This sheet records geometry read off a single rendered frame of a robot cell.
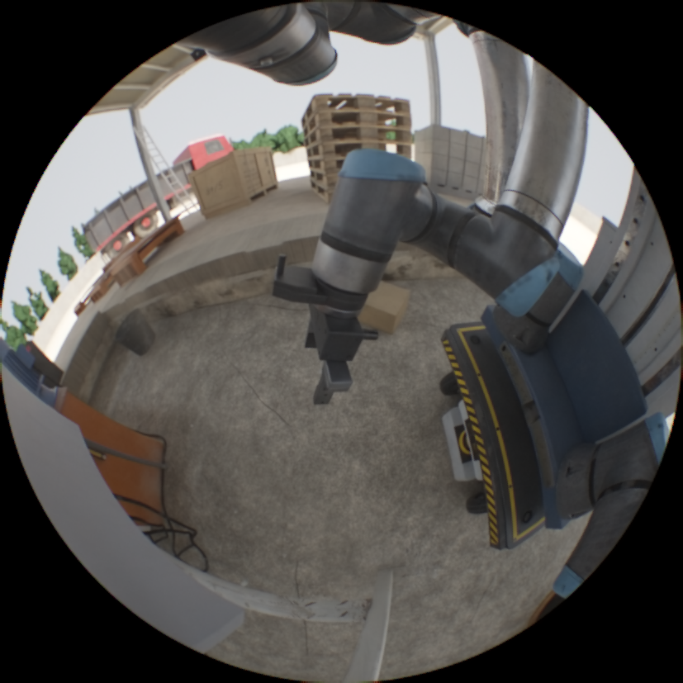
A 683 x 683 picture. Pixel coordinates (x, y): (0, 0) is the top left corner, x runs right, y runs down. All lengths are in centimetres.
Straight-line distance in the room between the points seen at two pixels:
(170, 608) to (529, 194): 42
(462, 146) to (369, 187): 255
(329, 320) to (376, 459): 62
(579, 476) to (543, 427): 16
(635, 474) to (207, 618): 51
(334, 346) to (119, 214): 855
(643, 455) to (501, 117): 62
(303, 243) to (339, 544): 139
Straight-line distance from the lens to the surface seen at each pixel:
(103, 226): 860
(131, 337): 179
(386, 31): 44
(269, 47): 23
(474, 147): 279
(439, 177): 265
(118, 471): 112
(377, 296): 98
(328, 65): 33
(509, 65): 54
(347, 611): 70
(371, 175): 21
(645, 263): 68
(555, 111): 32
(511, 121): 51
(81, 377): 282
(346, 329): 24
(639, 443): 50
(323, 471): 79
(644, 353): 68
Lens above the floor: 78
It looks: 53 degrees down
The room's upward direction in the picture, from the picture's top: 8 degrees counter-clockwise
